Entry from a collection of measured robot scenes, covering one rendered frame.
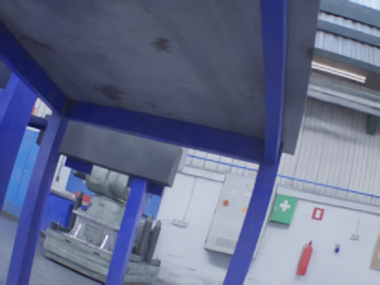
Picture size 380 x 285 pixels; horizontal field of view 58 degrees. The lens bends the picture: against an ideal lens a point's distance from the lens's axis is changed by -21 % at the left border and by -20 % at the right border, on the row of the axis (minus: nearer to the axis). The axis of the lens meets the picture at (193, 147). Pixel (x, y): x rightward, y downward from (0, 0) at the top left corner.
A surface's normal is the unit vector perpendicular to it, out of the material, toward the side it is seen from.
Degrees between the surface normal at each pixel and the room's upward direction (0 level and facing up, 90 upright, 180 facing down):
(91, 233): 90
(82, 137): 90
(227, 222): 90
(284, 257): 90
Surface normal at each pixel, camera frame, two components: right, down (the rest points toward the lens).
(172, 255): -0.18, -0.33
